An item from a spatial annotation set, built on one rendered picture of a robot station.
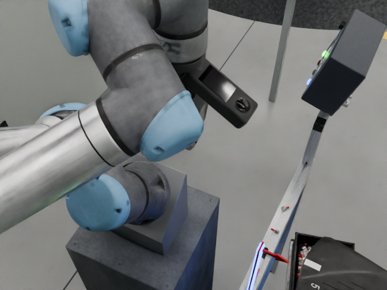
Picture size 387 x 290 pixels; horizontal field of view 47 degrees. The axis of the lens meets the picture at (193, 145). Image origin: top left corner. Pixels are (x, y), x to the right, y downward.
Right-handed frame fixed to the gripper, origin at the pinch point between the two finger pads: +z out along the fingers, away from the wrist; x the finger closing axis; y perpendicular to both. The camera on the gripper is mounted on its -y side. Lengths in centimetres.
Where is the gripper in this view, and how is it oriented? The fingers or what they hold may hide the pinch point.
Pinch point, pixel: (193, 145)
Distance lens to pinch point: 76.4
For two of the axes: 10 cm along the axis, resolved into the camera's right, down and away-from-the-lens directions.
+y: -8.8, -3.7, 3.0
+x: -4.7, 6.8, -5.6
